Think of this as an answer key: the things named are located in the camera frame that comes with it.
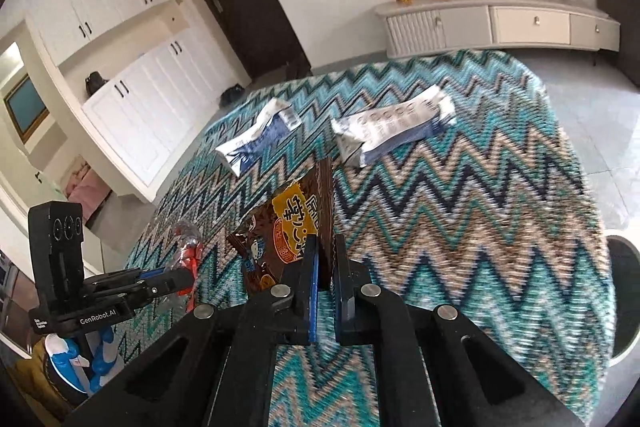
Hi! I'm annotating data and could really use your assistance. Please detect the black bag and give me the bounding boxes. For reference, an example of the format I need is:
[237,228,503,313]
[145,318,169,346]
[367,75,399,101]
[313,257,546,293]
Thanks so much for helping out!
[85,71,110,98]

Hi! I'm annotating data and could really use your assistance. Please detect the clear plastic bag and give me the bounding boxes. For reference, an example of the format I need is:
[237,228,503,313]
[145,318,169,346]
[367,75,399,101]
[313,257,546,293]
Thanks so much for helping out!
[150,219,206,314]

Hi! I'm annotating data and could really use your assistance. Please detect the white low cabinet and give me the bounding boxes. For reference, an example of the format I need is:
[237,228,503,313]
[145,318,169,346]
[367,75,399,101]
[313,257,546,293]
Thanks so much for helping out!
[80,24,251,202]

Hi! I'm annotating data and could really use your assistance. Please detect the wooden framed window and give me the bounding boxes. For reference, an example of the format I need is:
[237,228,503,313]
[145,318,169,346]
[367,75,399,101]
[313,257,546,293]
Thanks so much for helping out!
[2,74,51,146]

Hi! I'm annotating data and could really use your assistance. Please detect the person's left hand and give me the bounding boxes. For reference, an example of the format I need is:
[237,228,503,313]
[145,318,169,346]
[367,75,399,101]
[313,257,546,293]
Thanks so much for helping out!
[44,326,119,397]

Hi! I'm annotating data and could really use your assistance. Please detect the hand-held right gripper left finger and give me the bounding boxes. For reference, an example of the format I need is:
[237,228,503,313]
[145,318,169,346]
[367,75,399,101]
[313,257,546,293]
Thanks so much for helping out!
[65,234,321,427]

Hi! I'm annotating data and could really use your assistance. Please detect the white blue packet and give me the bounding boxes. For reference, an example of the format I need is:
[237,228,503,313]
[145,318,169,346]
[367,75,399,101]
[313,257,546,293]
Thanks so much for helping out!
[215,98,301,178]

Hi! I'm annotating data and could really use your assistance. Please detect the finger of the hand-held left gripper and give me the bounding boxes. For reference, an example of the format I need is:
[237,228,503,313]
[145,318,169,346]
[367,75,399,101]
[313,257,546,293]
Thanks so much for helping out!
[92,267,174,292]
[115,269,196,309]

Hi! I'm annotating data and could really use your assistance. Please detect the zigzag knitted blanket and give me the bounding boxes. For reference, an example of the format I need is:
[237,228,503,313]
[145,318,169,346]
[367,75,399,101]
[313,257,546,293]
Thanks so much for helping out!
[117,49,616,427]

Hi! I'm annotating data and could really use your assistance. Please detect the white television cabinet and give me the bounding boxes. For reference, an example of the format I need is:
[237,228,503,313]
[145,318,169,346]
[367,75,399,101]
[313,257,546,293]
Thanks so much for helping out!
[374,0,621,60]

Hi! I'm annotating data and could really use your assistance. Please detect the brown snack packet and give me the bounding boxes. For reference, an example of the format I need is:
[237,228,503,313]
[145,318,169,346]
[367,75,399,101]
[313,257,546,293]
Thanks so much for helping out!
[226,157,335,298]

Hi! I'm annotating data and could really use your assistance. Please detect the black shoes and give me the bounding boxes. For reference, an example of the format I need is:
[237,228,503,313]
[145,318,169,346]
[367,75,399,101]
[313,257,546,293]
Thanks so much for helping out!
[219,84,246,106]

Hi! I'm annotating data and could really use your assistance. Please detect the long white blue wrapper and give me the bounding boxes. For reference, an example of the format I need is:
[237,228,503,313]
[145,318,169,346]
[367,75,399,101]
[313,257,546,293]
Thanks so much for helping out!
[331,85,457,168]

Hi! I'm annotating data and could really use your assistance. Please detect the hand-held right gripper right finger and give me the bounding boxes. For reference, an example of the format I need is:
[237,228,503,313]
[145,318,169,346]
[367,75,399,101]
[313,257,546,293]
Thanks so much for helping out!
[331,234,586,427]

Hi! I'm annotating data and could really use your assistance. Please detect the pink cloth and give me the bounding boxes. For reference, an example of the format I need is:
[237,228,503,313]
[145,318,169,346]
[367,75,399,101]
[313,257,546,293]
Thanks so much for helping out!
[65,157,112,228]

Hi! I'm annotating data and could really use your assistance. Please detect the black round stool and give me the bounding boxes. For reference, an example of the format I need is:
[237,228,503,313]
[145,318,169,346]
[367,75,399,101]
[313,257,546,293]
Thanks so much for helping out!
[604,231,640,364]

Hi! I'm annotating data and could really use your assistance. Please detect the red white plastic wrapper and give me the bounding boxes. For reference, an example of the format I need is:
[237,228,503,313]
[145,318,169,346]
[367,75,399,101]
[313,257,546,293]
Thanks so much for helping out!
[177,244,202,313]

